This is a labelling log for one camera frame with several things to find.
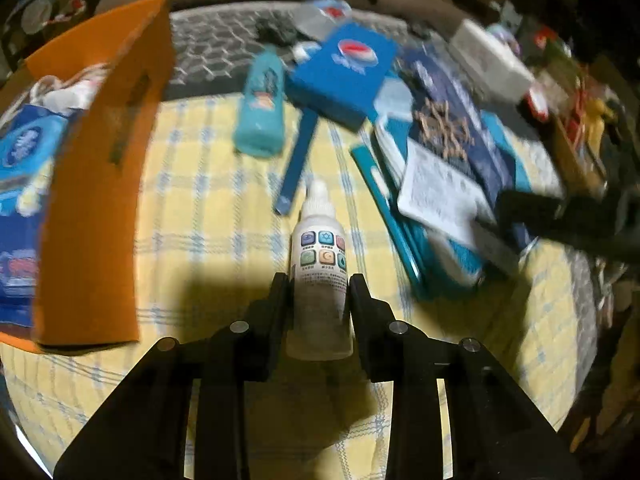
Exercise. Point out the white plastic bag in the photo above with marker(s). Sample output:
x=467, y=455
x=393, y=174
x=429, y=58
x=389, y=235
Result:
x=75, y=87

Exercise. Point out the yellow checked cloth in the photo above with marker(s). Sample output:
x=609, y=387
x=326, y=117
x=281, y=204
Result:
x=200, y=210

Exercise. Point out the clear bottle with blue label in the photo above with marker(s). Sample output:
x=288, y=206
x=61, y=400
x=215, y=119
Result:
x=325, y=15

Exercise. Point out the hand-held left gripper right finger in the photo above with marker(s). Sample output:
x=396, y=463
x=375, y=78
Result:
x=361, y=320

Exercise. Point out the white box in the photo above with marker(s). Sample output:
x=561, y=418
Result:
x=492, y=62

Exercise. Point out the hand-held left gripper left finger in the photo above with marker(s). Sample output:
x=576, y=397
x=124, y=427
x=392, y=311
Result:
x=277, y=320

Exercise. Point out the white leaflet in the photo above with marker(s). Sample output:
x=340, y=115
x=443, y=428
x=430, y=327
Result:
x=440, y=185

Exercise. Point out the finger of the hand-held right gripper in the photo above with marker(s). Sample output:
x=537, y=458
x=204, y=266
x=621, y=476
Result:
x=530, y=212

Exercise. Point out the blue box with round logo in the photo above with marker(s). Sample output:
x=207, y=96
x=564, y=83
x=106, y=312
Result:
x=345, y=70

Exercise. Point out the blue packet with red print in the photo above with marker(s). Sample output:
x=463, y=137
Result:
x=17, y=270

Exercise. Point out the bundle of brown rubber bands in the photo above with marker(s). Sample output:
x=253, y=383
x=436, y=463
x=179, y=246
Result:
x=442, y=127

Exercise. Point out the dark blue long strip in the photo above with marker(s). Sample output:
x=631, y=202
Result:
x=296, y=165

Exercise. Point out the dark blue package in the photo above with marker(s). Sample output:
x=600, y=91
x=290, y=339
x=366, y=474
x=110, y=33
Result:
x=480, y=110

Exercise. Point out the white dropper bottle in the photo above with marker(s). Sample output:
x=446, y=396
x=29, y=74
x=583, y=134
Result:
x=320, y=260

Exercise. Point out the orange cardboard box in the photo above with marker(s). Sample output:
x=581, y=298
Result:
x=95, y=210

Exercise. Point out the teal bottle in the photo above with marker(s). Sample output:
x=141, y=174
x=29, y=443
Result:
x=260, y=105

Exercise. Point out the blue packet with white logo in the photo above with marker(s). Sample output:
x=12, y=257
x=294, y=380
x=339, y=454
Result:
x=25, y=150

